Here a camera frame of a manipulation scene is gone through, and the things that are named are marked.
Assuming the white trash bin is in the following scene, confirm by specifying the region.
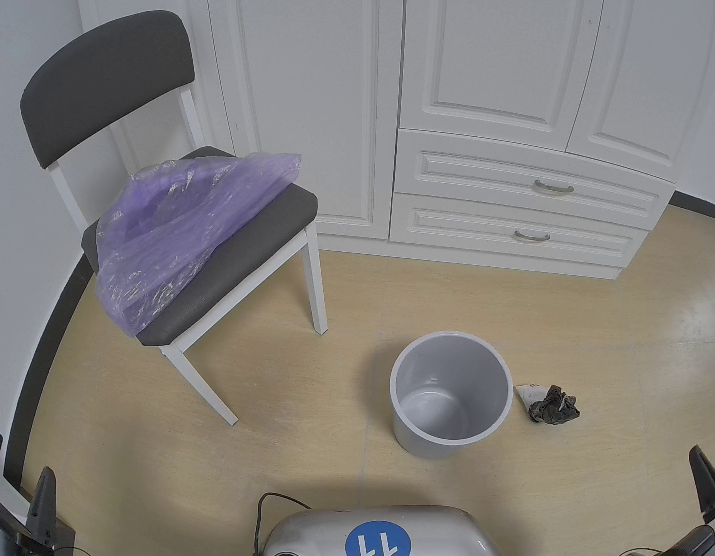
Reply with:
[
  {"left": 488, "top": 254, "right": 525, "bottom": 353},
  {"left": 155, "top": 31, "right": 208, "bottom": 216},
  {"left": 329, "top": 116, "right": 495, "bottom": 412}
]
[{"left": 390, "top": 329, "right": 515, "bottom": 459}]

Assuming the grey and white chair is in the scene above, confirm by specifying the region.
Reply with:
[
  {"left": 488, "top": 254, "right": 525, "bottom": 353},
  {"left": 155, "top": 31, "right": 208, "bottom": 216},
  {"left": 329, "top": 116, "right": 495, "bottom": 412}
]
[{"left": 20, "top": 10, "right": 328, "bottom": 426}]

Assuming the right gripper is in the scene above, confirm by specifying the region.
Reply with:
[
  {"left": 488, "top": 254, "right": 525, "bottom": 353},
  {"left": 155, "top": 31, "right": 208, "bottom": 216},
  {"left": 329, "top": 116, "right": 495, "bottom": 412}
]
[{"left": 672, "top": 401, "right": 715, "bottom": 556}]

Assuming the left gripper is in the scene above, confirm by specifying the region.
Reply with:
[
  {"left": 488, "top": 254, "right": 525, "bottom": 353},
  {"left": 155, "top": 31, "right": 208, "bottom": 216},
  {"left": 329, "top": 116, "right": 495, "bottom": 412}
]
[{"left": 0, "top": 431, "right": 75, "bottom": 556}]

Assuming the black cable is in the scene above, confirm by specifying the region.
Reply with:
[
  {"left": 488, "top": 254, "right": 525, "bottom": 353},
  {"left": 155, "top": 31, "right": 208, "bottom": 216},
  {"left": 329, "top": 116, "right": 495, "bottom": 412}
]
[{"left": 253, "top": 492, "right": 313, "bottom": 551}]

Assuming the black plastic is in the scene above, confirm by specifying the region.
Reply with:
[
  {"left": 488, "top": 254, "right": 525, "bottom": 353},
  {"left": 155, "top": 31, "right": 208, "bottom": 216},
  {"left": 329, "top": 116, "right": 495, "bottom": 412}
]
[{"left": 526, "top": 385, "right": 581, "bottom": 427}]

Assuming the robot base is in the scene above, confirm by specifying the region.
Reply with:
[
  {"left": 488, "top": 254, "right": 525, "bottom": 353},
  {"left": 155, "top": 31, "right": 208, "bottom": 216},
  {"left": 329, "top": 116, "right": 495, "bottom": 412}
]
[{"left": 265, "top": 504, "right": 500, "bottom": 556}]

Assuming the white wardrobe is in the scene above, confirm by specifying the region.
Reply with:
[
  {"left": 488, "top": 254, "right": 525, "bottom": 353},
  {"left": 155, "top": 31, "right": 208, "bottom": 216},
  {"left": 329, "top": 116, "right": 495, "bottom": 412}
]
[{"left": 73, "top": 0, "right": 715, "bottom": 281}]

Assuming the purple plastic bag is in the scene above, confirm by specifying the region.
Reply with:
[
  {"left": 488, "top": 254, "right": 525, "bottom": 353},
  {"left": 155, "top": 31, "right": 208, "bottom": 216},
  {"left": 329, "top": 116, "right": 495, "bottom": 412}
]
[{"left": 95, "top": 151, "right": 303, "bottom": 339}]

